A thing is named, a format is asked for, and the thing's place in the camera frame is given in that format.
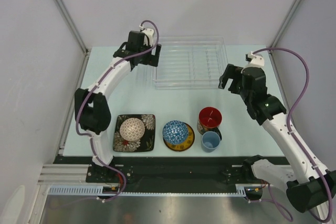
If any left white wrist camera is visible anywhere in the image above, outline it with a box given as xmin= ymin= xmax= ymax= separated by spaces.
xmin=139 ymin=25 xmax=155 ymax=47

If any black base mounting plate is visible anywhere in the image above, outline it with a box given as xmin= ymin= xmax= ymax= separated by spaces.
xmin=52 ymin=155 xmax=289 ymax=194

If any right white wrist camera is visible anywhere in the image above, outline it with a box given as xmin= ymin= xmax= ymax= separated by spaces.
xmin=244 ymin=51 xmax=265 ymax=68

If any beige patterned bowl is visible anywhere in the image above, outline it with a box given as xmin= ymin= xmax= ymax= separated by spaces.
xmin=120 ymin=118 xmax=145 ymax=142

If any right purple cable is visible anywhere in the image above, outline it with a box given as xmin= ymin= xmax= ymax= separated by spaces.
xmin=251 ymin=47 xmax=332 ymax=222

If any light blue plastic cup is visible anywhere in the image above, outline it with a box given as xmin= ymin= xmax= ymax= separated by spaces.
xmin=201 ymin=131 xmax=221 ymax=153

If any purple cable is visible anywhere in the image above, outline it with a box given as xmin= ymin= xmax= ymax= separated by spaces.
xmin=75 ymin=19 xmax=161 ymax=204
xmin=251 ymin=47 xmax=332 ymax=222

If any white slotted cable duct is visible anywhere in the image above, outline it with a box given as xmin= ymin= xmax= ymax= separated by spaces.
xmin=48 ymin=185 xmax=261 ymax=197

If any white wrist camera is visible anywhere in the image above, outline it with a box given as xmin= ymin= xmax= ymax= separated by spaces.
xmin=139 ymin=25 xmax=155 ymax=47
xmin=244 ymin=51 xmax=265 ymax=68

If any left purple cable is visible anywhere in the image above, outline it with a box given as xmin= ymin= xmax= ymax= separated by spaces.
xmin=75 ymin=19 xmax=161 ymax=204

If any blue patterned bowl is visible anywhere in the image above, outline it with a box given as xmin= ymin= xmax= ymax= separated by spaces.
xmin=162 ymin=120 xmax=188 ymax=145

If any clear wire dish rack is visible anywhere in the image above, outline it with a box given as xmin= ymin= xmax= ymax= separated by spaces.
xmin=153 ymin=36 xmax=228 ymax=89

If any yellow round plate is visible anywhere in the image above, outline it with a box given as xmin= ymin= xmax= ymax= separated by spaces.
xmin=163 ymin=123 xmax=195 ymax=152

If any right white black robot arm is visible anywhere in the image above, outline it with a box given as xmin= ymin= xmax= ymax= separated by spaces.
xmin=218 ymin=64 xmax=335 ymax=213

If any aluminium frame rail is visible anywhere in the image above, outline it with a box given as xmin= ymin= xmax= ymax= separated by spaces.
xmin=38 ymin=164 xmax=89 ymax=185

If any red black lacquer cup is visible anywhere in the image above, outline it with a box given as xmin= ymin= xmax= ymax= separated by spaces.
xmin=197 ymin=106 xmax=222 ymax=140

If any black floral square plate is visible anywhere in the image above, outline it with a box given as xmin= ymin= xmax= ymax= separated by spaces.
xmin=113 ymin=114 xmax=156 ymax=153

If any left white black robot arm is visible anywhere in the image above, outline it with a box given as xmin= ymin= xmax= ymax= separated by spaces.
xmin=75 ymin=26 xmax=161 ymax=182

